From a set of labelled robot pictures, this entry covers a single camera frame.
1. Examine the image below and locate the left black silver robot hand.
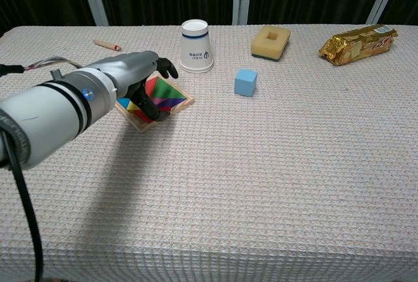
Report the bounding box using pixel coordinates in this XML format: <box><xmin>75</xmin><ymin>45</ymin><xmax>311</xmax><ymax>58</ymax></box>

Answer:
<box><xmin>83</xmin><ymin>50</ymin><xmax>180</xmax><ymax>123</ymax></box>

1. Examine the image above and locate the large red tangram triangle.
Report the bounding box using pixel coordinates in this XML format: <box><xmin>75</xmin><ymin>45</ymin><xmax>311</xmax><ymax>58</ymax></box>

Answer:
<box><xmin>144</xmin><ymin>77</ymin><xmax>159</xmax><ymax>99</ymax></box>

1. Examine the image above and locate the yellow tangram square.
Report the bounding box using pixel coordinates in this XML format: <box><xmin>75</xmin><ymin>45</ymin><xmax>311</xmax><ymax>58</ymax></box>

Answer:
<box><xmin>127</xmin><ymin>99</ymin><xmax>142</xmax><ymax>115</ymax></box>

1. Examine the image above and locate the large green tangram triangle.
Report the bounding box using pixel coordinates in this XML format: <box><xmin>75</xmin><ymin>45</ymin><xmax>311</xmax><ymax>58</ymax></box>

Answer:
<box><xmin>152</xmin><ymin>77</ymin><xmax>187</xmax><ymax>101</ymax></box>

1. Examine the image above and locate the purple tangram parallelogram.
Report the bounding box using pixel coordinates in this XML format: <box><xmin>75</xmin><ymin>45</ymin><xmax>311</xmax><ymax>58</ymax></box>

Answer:
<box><xmin>155</xmin><ymin>99</ymin><xmax>187</xmax><ymax>114</ymax></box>

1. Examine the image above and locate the short wooden red pencil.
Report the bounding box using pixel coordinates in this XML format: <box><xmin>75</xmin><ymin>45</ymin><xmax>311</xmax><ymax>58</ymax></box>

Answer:
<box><xmin>93</xmin><ymin>39</ymin><xmax>121</xmax><ymax>52</ymax></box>

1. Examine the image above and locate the upturned white paper cup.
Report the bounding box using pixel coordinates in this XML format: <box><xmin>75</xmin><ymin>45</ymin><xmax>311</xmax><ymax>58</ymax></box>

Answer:
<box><xmin>179</xmin><ymin>19</ymin><xmax>215</xmax><ymax>74</ymax></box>

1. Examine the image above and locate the light blue cube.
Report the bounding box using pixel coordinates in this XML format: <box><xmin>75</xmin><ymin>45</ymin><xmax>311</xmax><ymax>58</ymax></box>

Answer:
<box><xmin>234</xmin><ymin>68</ymin><xmax>259</xmax><ymax>98</ymax></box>

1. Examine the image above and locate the yellow sponge with hole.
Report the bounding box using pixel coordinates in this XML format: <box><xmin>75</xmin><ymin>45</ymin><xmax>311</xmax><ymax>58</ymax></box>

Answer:
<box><xmin>250</xmin><ymin>24</ymin><xmax>292</xmax><ymax>62</ymax></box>

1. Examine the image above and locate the beige waffle tablecloth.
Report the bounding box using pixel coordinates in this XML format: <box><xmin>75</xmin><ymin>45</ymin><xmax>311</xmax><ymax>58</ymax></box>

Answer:
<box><xmin>0</xmin><ymin>23</ymin><xmax>418</xmax><ymax>282</ymax></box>

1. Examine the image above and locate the gold foil snack packet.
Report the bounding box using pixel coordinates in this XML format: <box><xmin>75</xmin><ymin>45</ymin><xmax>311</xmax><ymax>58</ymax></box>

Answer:
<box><xmin>318</xmin><ymin>23</ymin><xmax>399</xmax><ymax>67</ymax></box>

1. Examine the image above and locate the wooden tangram puzzle tray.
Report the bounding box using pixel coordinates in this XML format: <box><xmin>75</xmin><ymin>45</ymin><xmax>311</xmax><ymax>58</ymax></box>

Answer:
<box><xmin>114</xmin><ymin>74</ymin><xmax>196</xmax><ymax>134</ymax></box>

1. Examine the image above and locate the coloured thin wire bundle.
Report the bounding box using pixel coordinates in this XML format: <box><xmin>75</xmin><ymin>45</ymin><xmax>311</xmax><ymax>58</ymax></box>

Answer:
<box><xmin>0</xmin><ymin>55</ymin><xmax>83</xmax><ymax>75</ymax></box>

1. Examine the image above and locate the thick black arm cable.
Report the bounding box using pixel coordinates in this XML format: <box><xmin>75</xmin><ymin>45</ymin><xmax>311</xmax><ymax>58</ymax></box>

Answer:
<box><xmin>0</xmin><ymin>108</ymin><xmax>45</xmax><ymax>282</ymax></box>

